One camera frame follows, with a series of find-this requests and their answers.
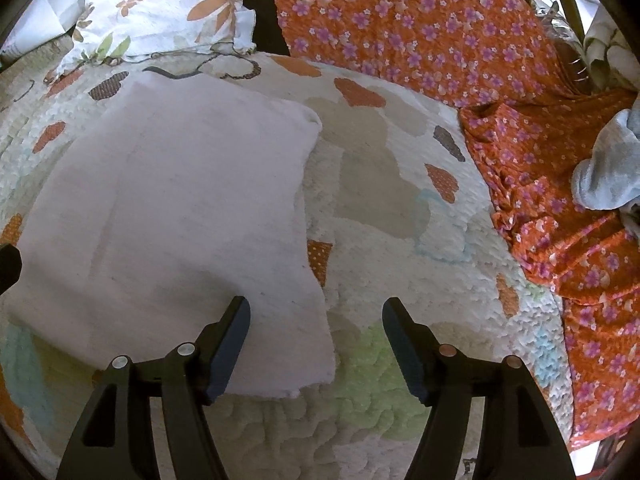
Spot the grey white cloth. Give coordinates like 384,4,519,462
570,100,640,240

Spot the quilted patchwork bedspread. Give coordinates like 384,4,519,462
1,39,574,479

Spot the white floral embroidered shirt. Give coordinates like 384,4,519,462
4,71,335,398

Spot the white floral pillow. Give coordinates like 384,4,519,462
52,0,256,80

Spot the orange floral fabric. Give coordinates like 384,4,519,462
274,0,639,448

